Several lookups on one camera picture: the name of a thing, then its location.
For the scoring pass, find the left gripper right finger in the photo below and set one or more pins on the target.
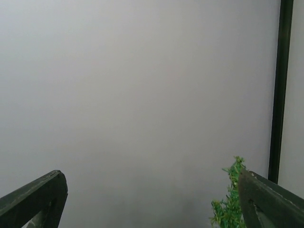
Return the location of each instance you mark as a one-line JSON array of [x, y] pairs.
[[265, 204]]

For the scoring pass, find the black frame post right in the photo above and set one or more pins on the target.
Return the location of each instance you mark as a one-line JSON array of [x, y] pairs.
[[281, 70]]

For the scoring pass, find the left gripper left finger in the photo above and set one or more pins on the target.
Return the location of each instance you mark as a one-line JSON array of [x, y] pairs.
[[38, 204]]

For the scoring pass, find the small green christmas tree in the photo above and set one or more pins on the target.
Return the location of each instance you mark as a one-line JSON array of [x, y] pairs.
[[227, 212]]

